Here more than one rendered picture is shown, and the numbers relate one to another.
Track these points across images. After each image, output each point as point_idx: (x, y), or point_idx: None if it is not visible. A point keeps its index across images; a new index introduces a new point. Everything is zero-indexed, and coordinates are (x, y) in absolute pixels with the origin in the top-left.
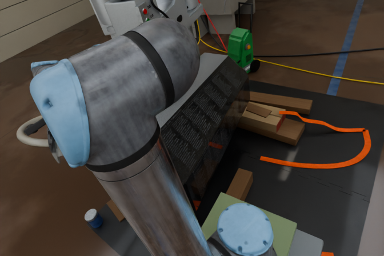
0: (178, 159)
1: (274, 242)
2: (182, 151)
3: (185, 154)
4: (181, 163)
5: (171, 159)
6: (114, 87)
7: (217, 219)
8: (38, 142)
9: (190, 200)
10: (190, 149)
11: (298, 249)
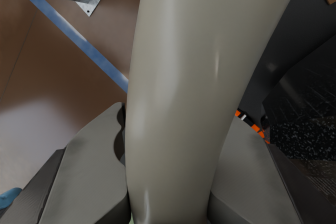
0: (314, 175)
1: None
2: (333, 190)
3: (323, 188)
4: (306, 174)
5: (318, 170)
6: None
7: (130, 221)
8: None
9: (263, 130)
10: (334, 199)
11: None
